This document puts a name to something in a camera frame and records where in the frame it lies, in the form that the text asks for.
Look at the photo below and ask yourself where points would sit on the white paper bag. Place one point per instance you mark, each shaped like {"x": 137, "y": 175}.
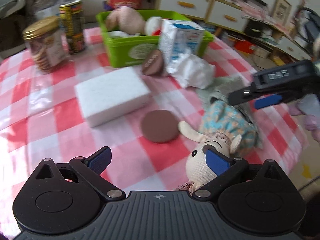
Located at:
{"x": 46, "y": 8}

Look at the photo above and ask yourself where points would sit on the pink plush toy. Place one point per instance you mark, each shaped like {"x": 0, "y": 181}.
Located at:
{"x": 126, "y": 19}

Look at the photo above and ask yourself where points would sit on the gloved right hand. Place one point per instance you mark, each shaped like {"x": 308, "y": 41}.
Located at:
{"x": 308, "y": 107}

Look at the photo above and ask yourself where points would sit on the wooden shelf cabinet with drawers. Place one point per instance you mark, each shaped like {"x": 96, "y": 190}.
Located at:
{"x": 224, "y": 14}

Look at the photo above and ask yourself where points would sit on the cream doll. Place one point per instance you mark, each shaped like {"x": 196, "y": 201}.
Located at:
{"x": 231, "y": 130}

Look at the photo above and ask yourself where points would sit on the red white checkered tablecloth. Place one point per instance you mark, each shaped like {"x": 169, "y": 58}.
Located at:
{"x": 41, "y": 121}

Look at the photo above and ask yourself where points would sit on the cookie jar with gold lid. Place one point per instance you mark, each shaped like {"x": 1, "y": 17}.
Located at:
{"x": 44, "y": 40}

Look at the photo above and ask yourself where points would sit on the brown round labelled disc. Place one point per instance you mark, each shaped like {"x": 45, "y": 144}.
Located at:
{"x": 153, "y": 64}

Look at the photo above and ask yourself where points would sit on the green plastic bin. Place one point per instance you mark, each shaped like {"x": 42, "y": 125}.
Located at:
{"x": 131, "y": 51}

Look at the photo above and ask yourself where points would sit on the grey plush cloth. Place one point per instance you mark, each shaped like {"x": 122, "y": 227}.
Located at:
{"x": 219, "y": 90}

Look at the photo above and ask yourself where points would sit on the blue white milk carton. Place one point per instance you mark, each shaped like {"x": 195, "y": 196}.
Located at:
{"x": 177, "y": 36}

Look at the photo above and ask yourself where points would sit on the white foam sponge block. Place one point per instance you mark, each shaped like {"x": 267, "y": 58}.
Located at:
{"x": 106, "y": 97}

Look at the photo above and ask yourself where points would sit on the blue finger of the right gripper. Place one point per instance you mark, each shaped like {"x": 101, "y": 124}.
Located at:
{"x": 267, "y": 101}

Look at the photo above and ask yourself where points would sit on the black yellow tin can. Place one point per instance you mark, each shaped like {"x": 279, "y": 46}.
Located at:
{"x": 71, "y": 16}

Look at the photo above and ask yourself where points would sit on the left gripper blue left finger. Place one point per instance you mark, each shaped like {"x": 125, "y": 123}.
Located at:
{"x": 99, "y": 160}

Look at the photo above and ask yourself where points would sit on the Santa Claus plush toy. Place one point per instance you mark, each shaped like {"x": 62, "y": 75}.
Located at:
{"x": 153, "y": 26}

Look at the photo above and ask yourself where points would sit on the framed picture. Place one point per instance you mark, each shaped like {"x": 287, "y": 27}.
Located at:
{"x": 281, "y": 11}

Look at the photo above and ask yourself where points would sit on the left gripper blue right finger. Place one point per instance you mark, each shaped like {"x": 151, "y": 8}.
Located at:
{"x": 216, "y": 161}

